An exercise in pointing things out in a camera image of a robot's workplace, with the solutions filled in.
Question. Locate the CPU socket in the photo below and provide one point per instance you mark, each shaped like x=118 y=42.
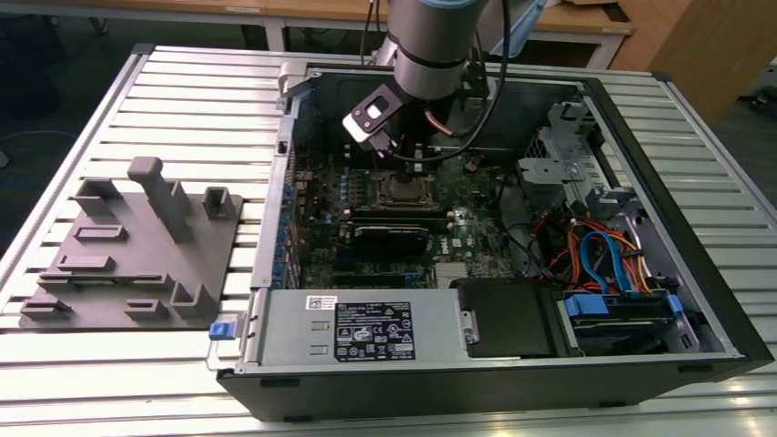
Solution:
x=440 y=205

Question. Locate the black graphics card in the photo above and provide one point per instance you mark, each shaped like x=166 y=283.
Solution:
x=388 y=241

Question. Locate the copper coloured tube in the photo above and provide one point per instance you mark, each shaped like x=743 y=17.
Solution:
x=439 y=123

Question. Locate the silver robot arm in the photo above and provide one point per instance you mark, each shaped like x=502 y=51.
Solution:
x=431 y=45

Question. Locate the grey parts rack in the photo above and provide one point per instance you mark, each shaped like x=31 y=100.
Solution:
x=134 y=255

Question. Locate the green motherboard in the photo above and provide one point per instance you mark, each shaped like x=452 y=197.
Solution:
x=480 y=227

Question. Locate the hard disk in blue carrier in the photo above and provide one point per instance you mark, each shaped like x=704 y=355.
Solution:
x=585 y=307

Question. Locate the wooden desk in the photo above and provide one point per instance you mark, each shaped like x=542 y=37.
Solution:
x=583 y=25

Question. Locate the silver metal drive cage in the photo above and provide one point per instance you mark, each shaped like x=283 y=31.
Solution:
x=547 y=173

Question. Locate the wooden cabinet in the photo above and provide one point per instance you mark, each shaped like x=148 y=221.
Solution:
x=699 y=45

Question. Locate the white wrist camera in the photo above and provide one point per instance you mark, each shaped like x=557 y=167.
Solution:
x=371 y=116

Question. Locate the silver CPU chip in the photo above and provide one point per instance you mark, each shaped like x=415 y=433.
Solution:
x=404 y=191

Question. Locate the black PC case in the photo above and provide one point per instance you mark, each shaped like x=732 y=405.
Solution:
x=486 y=396

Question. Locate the blue case latch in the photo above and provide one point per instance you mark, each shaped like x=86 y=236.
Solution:
x=220 y=331

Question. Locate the small silver heat sink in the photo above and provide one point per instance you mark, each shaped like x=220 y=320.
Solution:
x=451 y=269

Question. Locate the silver power supply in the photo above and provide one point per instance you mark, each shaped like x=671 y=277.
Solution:
x=291 y=328

